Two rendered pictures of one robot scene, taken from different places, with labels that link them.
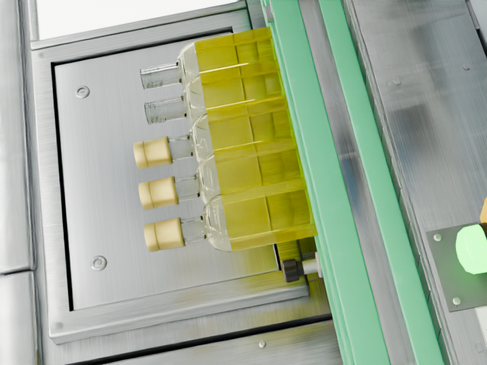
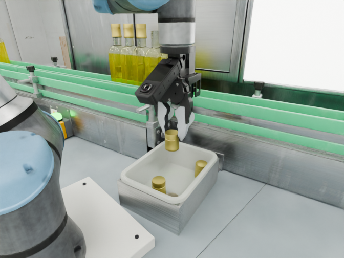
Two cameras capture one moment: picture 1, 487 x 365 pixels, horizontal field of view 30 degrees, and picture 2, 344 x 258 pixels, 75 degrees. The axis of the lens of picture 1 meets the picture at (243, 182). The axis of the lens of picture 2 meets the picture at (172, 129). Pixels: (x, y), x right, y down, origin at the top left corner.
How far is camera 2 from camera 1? 1.17 m
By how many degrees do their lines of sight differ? 64
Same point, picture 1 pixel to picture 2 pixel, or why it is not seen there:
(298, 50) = (120, 99)
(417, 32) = (115, 135)
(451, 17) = (119, 147)
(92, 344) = not seen: outside the picture
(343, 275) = (65, 84)
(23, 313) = not seen: outside the picture
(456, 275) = (61, 110)
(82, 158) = not seen: outside the picture
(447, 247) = (66, 111)
